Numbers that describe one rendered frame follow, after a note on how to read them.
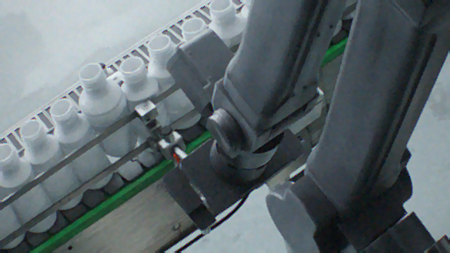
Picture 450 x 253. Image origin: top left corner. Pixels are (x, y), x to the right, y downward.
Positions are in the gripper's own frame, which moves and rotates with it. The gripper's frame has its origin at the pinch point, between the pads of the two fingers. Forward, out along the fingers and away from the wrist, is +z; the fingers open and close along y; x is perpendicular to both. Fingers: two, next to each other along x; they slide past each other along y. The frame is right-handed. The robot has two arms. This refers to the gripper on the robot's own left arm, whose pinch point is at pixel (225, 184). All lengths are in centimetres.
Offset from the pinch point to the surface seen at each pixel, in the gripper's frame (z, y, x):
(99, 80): 28.5, -3.4, -27.1
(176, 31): 200, -80, -81
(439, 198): 137, -86, 20
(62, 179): 38.8, 8.3, -20.7
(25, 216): 40.8, 16.5, -19.9
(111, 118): 32.8, -2.4, -22.5
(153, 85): 33.3, -10.7, -23.0
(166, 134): 30.3, -6.7, -15.0
